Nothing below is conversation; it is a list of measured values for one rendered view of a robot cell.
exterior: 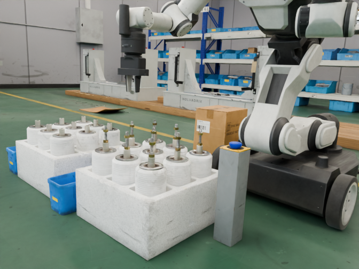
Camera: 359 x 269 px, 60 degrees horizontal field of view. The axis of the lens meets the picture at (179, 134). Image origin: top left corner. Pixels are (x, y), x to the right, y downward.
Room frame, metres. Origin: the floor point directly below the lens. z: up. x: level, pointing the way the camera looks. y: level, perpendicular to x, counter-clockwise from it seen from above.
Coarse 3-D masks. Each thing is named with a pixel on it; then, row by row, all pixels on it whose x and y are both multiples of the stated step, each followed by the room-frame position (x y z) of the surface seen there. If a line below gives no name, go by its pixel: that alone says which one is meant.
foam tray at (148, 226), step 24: (96, 192) 0.96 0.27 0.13; (120, 192) 0.88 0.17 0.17; (168, 192) 0.87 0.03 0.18; (192, 192) 0.93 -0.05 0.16; (96, 216) 0.96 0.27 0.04; (120, 216) 0.88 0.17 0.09; (144, 216) 0.80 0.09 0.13; (168, 216) 0.85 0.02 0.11; (192, 216) 0.94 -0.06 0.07; (120, 240) 0.88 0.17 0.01; (144, 240) 0.80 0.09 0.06; (168, 240) 0.86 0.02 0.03
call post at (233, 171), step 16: (224, 160) 0.91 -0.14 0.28; (240, 160) 0.89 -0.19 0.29; (224, 176) 0.91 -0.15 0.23; (240, 176) 0.90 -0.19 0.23; (224, 192) 0.91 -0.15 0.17; (240, 192) 0.90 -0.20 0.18; (224, 208) 0.90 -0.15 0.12; (240, 208) 0.91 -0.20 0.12; (224, 224) 0.90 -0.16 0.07; (240, 224) 0.92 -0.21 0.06; (224, 240) 0.90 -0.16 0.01
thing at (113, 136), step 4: (100, 132) 1.40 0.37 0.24; (108, 132) 1.39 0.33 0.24; (112, 132) 1.39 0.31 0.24; (116, 132) 1.41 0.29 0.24; (100, 136) 1.40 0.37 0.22; (108, 136) 1.39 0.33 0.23; (112, 136) 1.39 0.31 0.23; (116, 136) 1.41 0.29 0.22; (100, 140) 1.40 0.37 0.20; (108, 140) 1.39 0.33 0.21; (112, 140) 1.39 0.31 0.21; (116, 140) 1.41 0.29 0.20; (100, 144) 1.40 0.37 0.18; (112, 144) 1.39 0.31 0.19; (116, 144) 1.41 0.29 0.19
